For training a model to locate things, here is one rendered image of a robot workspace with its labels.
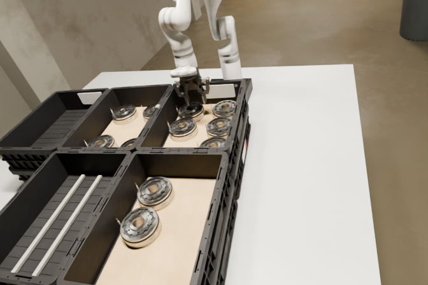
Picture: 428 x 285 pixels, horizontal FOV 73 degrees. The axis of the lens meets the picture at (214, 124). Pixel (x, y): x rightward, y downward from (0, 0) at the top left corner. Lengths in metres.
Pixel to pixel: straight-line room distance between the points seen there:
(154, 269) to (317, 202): 0.51
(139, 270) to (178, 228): 0.13
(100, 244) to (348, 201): 0.70
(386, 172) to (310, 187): 1.12
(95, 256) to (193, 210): 0.26
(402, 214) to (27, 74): 2.57
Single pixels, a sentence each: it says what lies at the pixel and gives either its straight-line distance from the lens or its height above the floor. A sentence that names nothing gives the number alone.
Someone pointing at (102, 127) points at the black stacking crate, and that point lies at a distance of 1.27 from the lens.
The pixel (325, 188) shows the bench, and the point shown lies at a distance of 1.01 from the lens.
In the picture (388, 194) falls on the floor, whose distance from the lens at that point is 1.96.
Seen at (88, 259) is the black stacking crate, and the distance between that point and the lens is 0.79.
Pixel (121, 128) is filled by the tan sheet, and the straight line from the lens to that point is 1.24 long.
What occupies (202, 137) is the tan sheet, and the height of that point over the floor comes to 0.83.
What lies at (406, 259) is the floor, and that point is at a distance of 1.75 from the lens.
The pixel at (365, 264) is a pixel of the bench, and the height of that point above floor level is 0.70.
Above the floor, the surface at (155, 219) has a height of 0.86.
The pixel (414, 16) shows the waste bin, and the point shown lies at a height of 0.25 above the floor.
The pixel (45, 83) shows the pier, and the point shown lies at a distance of 2.62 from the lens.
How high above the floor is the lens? 1.47
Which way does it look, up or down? 37 degrees down
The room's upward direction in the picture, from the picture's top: 13 degrees counter-clockwise
